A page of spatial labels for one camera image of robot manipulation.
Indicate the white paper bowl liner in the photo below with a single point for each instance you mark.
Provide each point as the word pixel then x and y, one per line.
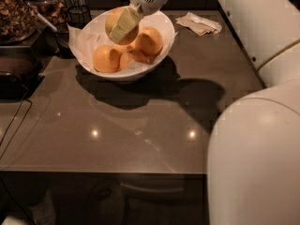
pixel 83 42

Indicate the yellowish top orange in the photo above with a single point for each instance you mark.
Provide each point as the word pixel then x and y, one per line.
pixel 112 21

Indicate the front left orange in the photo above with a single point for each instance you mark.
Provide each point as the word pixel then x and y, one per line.
pixel 106 59

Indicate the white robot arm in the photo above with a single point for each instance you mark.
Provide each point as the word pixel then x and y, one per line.
pixel 253 160

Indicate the white spoon handle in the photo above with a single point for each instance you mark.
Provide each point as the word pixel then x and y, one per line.
pixel 43 20

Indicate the white ceramic bowl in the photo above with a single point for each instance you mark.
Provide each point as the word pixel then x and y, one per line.
pixel 157 20

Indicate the orange in bowl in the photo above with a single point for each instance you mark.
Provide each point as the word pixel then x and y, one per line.
pixel 149 41
pixel 137 55

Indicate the folded paper napkins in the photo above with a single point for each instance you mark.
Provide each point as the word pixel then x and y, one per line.
pixel 198 24

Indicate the front middle orange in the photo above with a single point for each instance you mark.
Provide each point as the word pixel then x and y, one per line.
pixel 125 58

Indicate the glass jar of snacks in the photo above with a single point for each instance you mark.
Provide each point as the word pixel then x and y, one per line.
pixel 17 22

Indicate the right orange in bowl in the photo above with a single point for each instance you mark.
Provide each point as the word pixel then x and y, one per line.
pixel 149 41

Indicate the black wire cup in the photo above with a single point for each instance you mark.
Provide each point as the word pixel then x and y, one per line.
pixel 79 16

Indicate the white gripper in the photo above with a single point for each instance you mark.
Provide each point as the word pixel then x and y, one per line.
pixel 130 15

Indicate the back orange in bowl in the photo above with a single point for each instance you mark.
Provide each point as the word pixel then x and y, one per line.
pixel 137 55

